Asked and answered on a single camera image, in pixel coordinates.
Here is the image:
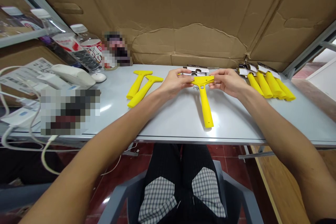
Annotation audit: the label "person's left hand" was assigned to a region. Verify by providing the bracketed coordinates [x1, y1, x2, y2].
[160, 68, 195, 99]

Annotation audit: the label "person's right hand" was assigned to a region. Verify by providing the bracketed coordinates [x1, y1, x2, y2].
[208, 68, 251, 99]

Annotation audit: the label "yellow plastic scraper handle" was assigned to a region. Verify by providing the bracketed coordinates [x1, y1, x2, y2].
[127, 75, 164, 109]
[177, 75, 216, 131]
[126, 70, 154, 100]

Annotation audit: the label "packaged yellow scraper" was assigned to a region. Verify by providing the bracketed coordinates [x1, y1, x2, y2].
[257, 62, 287, 100]
[246, 63, 274, 99]
[267, 67, 296, 102]
[236, 64, 265, 97]

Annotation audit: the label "stack of black packaging cards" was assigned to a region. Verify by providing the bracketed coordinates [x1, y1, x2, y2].
[182, 64, 211, 78]

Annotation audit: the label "small white container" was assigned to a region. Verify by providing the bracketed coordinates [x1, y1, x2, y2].
[103, 49, 119, 71]

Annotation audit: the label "large flattened cardboard sheet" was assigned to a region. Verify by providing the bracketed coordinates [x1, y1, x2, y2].
[22, 0, 336, 73]

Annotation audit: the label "white computer mouse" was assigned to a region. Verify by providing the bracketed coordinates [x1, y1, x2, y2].
[91, 72, 107, 83]

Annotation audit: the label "small clear plastic bottle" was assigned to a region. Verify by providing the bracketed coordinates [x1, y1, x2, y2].
[70, 23, 105, 74]

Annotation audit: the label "person's legs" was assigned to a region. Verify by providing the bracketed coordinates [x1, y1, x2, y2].
[137, 143, 228, 224]

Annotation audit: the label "white handheld device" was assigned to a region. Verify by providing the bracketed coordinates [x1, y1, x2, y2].
[50, 64, 97, 90]

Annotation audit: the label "grey plastic chair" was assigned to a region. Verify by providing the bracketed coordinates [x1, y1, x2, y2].
[97, 159, 265, 224]

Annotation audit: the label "wooden board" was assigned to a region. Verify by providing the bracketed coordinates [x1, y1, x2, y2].
[248, 145, 336, 224]

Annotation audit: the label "large clear plastic bottle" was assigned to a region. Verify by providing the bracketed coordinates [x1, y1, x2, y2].
[30, 8, 84, 71]

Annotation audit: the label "white power adapter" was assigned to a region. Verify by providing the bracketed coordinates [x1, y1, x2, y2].
[36, 73, 64, 90]

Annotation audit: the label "printed paper sheets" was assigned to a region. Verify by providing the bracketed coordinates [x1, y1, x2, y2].
[0, 57, 77, 127]

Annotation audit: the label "brown cardboard box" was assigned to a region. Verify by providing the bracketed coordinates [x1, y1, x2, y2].
[0, 39, 69, 108]

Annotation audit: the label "clear bottle with purple label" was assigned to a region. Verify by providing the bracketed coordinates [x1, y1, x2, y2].
[0, 6, 33, 35]

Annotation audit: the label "grey metal frame post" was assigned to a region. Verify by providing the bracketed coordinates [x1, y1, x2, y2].
[282, 19, 336, 79]

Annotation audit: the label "grey metal shelf frame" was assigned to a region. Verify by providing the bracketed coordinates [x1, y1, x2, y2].
[0, 0, 77, 49]

